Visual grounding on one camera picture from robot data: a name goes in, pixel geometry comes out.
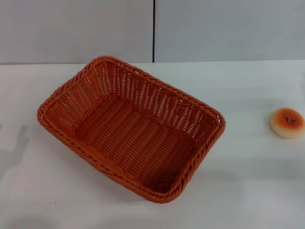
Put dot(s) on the orange woven rectangular basket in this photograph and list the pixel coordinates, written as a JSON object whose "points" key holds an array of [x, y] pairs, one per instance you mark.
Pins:
{"points": [[133, 138]]}

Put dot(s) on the round sesame bread bun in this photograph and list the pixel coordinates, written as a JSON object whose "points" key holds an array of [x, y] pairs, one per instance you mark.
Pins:
{"points": [[287, 122]]}

